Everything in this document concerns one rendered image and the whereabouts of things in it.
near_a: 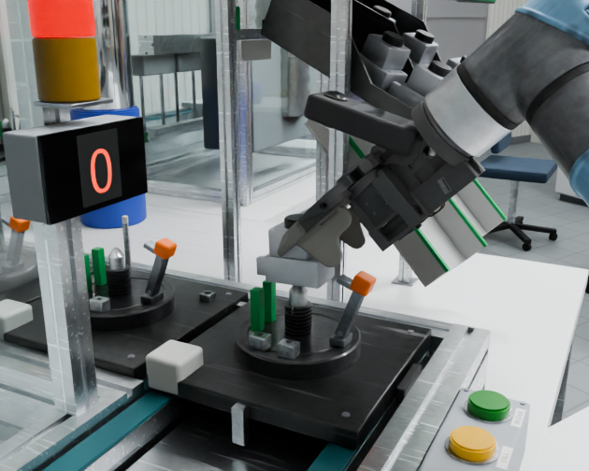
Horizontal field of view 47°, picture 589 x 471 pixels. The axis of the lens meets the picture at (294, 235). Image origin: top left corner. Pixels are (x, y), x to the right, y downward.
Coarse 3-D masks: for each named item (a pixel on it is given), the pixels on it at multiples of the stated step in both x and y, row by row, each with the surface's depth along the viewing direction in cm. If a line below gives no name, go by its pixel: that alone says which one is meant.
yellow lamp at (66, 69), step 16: (48, 48) 53; (64, 48) 53; (80, 48) 54; (96, 48) 56; (48, 64) 53; (64, 64) 53; (80, 64) 54; (96, 64) 56; (48, 80) 54; (64, 80) 54; (80, 80) 54; (96, 80) 56; (48, 96) 54; (64, 96) 54; (80, 96) 55; (96, 96) 56
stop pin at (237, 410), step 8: (232, 408) 66; (240, 408) 65; (248, 408) 66; (232, 416) 66; (240, 416) 65; (248, 416) 66; (232, 424) 66; (240, 424) 66; (248, 424) 66; (232, 432) 66; (240, 432) 66; (248, 432) 67; (232, 440) 67; (240, 440) 66; (248, 440) 67
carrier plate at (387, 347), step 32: (224, 320) 84; (384, 320) 84; (224, 352) 76; (384, 352) 76; (416, 352) 76; (192, 384) 69; (224, 384) 69; (256, 384) 69; (288, 384) 69; (320, 384) 69; (352, 384) 69; (384, 384) 69; (256, 416) 66; (288, 416) 64; (320, 416) 63; (352, 416) 63; (352, 448) 62
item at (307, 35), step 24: (288, 0) 91; (312, 0) 99; (264, 24) 94; (288, 24) 92; (312, 24) 90; (360, 24) 99; (384, 24) 97; (288, 48) 93; (312, 48) 90; (360, 48) 100; (360, 72) 87; (408, 72) 97; (360, 96) 88; (384, 96) 86
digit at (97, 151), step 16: (80, 144) 55; (96, 144) 56; (112, 144) 58; (80, 160) 55; (96, 160) 57; (112, 160) 58; (80, 176) 55; (96, 176) 57; (112, 176) 59; (96, 192) 57; (112, 192) 59
